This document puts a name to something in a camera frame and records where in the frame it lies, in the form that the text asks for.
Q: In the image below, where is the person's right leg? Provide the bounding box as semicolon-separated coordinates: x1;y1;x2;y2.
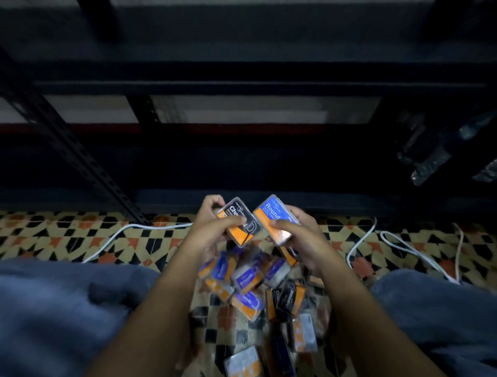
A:
371;268;497;377

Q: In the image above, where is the blue label dental floss box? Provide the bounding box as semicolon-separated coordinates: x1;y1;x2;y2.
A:
252;194;302;248

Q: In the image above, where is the person's leg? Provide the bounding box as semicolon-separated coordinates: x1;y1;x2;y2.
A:
371;268;497;377
0;258;160;377

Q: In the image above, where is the person's right hand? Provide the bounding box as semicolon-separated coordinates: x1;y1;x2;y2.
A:
270;205;344;279

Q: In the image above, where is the dark metal shelf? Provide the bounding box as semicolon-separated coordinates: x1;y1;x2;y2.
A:
0;0;497;224

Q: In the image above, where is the person's right forearm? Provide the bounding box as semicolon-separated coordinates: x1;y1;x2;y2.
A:
320;258;447;377

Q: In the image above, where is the pack of clear plastic bottles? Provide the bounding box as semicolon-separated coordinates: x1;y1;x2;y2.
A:
396;110;497;187

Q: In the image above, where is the white cable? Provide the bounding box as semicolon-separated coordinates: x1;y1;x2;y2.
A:
452;223;465;282
82;222;194;264
379;231;459;284
345;217;377;269

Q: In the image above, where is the person's left leg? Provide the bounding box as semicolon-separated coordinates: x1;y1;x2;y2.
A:
0;258;160;377

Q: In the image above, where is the black label dental floss box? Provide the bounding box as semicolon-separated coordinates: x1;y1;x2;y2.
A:
216;197;263;249

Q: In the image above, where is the pile of dental floss boxes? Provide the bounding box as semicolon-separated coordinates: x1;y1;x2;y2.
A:
197;242;331;377

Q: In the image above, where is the person's left forearm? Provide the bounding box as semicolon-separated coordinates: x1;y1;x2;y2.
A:
83;242;210;377

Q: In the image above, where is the person's left hand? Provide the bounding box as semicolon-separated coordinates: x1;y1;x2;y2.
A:
182;194;247;265

